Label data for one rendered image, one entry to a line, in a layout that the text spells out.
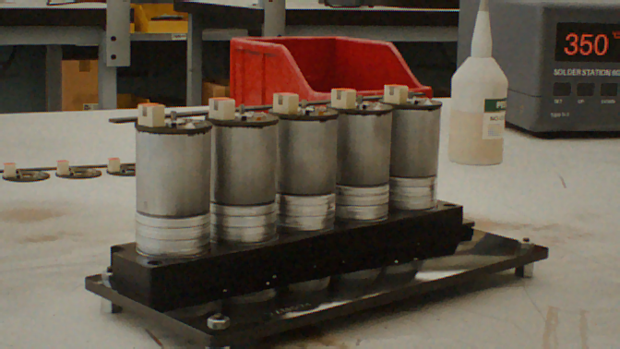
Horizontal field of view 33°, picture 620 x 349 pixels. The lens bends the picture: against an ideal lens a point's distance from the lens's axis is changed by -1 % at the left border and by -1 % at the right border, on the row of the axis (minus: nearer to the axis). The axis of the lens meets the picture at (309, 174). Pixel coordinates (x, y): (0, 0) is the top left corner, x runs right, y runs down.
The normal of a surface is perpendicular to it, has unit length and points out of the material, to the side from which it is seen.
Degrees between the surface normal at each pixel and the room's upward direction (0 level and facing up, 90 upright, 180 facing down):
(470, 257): 0
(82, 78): 91
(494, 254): 0
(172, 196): 90
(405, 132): 90
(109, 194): 0
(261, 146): 90
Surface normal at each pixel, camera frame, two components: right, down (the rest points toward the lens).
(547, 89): 0.23, 0.19
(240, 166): 0.00, 0.19
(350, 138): -0.35, 0.17
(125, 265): -0.74, 0.11
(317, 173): 0.50, 0.18
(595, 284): 0.03, -0.98
